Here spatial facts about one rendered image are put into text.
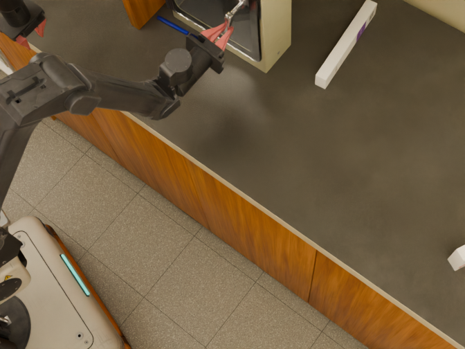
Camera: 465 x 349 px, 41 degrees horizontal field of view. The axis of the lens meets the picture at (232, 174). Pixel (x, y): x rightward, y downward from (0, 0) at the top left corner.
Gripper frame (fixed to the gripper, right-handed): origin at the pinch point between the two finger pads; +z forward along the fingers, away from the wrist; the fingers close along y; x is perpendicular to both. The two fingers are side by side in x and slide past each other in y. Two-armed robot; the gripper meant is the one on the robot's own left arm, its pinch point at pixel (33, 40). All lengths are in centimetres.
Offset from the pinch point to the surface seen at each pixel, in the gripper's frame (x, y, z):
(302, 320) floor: -83, 1, 110
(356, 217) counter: -87, 14, 16
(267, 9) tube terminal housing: -46, 35, -9
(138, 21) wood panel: -9.2, 24.7, 12.7
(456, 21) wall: -77, 76, 17
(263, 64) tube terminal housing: -46, 33, 12
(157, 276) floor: -29, -19, 110
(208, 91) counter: -37.2, 20.0, 16.0
